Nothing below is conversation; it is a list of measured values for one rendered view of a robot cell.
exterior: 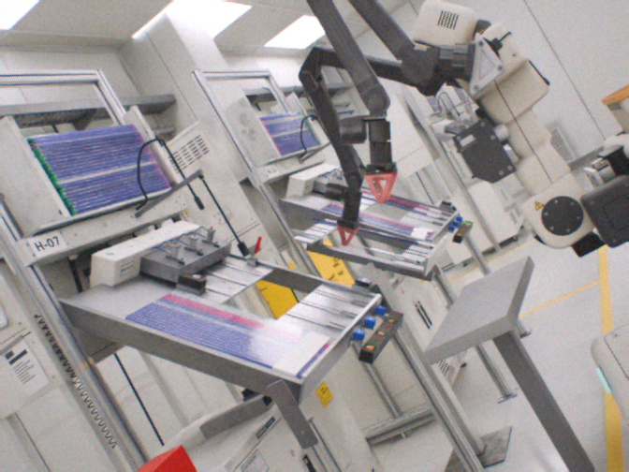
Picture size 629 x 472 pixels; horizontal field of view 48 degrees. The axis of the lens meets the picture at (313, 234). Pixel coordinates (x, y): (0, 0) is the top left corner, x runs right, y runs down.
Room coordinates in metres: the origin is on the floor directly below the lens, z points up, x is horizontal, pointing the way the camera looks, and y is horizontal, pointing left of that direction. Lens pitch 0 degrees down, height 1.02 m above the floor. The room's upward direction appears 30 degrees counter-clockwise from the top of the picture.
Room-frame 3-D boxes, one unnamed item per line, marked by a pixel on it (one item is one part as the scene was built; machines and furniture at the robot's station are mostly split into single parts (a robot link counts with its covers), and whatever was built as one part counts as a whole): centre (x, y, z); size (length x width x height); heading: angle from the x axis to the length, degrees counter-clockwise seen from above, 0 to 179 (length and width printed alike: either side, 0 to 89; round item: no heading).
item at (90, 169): (2.24, 0.50, 1.52); 0.51 x 0.13 x 0.27; 155
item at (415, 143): (6.78, -1.45, 0.95); 1.36 x 0.82 x 1.90; 65
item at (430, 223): (3.49, -0.14, 0.65); 1.01 x 0.73 x 1.29; 65
